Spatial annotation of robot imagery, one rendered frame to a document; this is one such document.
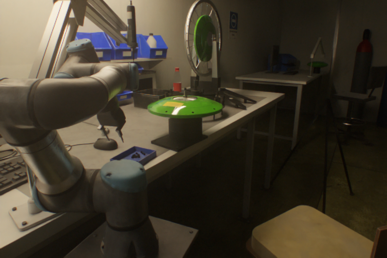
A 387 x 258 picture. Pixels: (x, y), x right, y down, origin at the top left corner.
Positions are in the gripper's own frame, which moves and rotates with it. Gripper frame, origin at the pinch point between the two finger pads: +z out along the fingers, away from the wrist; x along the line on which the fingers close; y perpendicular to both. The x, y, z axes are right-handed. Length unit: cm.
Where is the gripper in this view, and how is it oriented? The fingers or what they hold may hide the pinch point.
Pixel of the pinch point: (116, 141)
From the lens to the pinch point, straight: 83.6
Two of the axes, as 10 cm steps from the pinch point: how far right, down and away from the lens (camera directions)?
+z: 1.2, 7.5, 6.5
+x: -9.6, -0.7, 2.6
